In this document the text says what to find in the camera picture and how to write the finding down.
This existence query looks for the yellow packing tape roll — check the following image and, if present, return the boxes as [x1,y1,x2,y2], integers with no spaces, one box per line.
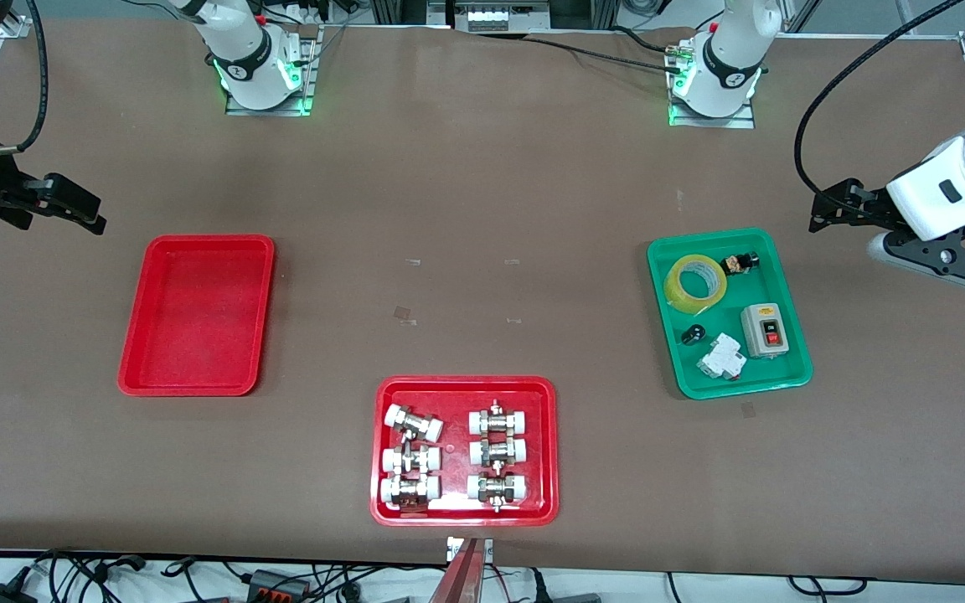
[663,254,729,317]

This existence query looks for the empty red plastic tray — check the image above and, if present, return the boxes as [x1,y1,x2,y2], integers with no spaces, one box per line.
[117,234,276,398]

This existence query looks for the green plastic tray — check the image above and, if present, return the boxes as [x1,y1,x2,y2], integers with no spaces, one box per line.
[647,228,814,401]

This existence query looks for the red tray holding fittings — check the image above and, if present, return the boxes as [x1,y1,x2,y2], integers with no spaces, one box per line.
[369,375,560,528]

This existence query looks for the white circuit breaker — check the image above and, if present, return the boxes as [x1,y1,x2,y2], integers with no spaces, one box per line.
[696,332,748,383]

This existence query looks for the control box white connector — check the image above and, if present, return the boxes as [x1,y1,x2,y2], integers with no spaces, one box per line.
[427,0,552,34]

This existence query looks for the white capped metal pipe fitting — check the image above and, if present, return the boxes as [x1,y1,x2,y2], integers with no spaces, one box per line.
[468,435,529,469]
[379,475,442,513]
[384,404,445,444]
[468,399,531,437]
[466,471,529,514]
[381,443,442,477]

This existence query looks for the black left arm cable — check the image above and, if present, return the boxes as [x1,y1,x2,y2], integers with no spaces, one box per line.
[794,0,965,198]

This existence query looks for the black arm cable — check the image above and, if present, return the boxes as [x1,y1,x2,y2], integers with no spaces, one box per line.
[0,0,50,157]
[794,0,965,198]

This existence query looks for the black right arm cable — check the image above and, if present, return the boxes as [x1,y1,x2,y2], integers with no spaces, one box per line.
[0,0,50,157]

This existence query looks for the grey switch box red button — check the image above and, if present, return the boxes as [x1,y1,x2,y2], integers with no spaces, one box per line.
[739,302,792,360]

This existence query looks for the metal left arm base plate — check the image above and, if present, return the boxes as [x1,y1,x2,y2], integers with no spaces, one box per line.
[667,42,757,130]

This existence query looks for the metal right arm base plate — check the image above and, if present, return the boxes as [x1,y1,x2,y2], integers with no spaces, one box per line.
[224,23,321,117]

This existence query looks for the black cable on table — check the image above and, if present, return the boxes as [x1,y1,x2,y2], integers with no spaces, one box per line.
[482,32,684,73]

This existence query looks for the tangled black floor cables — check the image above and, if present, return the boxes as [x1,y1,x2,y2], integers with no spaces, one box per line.
[0,549,232,603]

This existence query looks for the red metal camera stand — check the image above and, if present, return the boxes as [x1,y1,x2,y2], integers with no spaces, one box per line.
[427,536,495,603]

